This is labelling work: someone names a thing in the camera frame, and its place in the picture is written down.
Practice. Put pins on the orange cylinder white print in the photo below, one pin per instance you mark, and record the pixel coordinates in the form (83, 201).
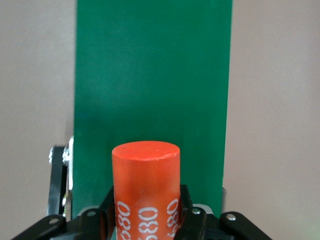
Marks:
(146, 180)

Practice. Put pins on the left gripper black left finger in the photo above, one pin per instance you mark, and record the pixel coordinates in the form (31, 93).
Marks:
(107, 220)

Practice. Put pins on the green conveyor belt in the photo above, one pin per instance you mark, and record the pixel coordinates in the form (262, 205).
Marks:
(152, 75)

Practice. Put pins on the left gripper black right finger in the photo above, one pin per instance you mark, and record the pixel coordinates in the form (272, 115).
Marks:
(185, 202)

